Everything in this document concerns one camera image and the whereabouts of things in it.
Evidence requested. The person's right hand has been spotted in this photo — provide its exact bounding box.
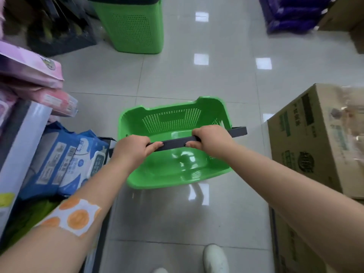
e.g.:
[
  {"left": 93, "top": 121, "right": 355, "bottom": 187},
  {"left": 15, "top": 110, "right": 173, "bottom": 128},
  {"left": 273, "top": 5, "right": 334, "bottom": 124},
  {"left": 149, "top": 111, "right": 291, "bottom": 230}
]
[{"left": 185, "top": 125, "right": 236, "bottom": 160}]

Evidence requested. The person's left hand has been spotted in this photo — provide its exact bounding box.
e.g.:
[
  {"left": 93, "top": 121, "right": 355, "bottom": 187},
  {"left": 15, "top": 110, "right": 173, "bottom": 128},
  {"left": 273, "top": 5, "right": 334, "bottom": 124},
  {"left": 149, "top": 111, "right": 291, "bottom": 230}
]
[{"left": 111, "top": 135, "right": 164, "bottom": 174}]

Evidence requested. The green plastic shopping basket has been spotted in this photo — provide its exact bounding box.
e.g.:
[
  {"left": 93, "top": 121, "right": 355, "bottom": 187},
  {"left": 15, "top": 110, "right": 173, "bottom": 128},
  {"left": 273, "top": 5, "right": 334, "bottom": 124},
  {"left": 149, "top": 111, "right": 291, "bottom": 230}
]
[{"left": 118, "top": 96, "right": 247, "bottom": 190}]

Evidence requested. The person's right forearm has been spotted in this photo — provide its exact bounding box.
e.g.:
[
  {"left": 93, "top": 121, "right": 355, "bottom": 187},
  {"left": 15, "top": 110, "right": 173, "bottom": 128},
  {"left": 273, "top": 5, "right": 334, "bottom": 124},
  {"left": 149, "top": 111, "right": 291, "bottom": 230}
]
[{"left": 220, "top": 145, "right": 364, "bottom": 273}]

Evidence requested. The person's left forearm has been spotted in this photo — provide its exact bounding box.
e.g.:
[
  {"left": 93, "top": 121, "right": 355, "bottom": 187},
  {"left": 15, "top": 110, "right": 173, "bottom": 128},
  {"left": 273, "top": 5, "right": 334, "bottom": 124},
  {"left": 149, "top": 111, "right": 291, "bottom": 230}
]
[{"left": 0, "top": 159, "right": 131, "bottom": 273}]

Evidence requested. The white blue wipes packet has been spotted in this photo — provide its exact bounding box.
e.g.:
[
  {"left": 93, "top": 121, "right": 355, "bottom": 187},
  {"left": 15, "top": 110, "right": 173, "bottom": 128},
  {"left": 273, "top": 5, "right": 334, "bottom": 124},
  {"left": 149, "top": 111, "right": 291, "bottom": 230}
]
[{"left": 58, "top": 130, "right": 112, "bottom": 196}]

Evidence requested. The orange dotted adhesive patch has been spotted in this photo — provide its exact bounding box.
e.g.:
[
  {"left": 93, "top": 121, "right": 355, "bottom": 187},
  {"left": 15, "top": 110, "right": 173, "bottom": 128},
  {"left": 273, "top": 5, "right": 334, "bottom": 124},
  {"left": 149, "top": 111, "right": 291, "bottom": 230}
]
[{"left": 35, "top": 197, "right": 102, "bottom": 237}]

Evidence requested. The pink wipes packet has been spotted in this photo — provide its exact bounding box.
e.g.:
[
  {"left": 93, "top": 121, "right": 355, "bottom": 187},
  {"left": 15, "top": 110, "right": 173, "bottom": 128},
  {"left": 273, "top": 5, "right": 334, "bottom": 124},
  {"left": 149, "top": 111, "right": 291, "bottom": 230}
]
[{"left": 0, "top": 79, "right": 78, "bottom": 117}]

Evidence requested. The large brown cardboard box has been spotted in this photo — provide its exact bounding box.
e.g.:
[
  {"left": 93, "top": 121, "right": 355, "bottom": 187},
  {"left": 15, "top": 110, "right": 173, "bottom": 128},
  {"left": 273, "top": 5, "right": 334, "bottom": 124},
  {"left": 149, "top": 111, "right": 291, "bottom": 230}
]
[{"left": 267, "top": 83, "right": 364, "bottom": 199}]

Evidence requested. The tall green plastic basket stack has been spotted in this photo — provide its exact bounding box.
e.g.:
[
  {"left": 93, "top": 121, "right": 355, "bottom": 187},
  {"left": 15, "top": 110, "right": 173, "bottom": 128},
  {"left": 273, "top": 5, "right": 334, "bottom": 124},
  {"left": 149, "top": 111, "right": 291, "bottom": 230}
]
[{"left": 86, "top": 0, "right": 164, "bottom": 54}]

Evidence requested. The low brown cardboard box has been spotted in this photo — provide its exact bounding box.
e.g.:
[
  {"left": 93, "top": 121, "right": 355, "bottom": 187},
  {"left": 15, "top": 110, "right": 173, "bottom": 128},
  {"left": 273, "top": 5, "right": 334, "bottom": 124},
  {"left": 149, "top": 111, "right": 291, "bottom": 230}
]
[{"left": 270, "top": 206, "right": 334, "bottom": 273}]

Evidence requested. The pink tissue packet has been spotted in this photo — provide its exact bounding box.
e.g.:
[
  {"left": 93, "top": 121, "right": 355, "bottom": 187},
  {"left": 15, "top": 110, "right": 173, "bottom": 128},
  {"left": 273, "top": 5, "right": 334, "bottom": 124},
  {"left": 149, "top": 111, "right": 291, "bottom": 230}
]
[{"left": 0, "top": 40, "right": 65, "bottom": 89}]

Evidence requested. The dark display stand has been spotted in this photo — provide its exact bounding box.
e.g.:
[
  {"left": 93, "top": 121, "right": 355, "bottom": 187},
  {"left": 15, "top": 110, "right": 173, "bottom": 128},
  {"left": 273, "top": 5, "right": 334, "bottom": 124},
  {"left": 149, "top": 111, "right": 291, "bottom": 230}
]
[{"left": 17, "top": 0, "right": 98, "bottom": 58}]

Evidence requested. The stack of purple packets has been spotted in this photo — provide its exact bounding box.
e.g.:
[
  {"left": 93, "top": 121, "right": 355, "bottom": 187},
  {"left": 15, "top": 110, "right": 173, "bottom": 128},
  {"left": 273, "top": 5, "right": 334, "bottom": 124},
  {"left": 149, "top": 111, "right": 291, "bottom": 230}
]
[{"left": 258, "top": 0, "right": 337, "bottom": 35}]

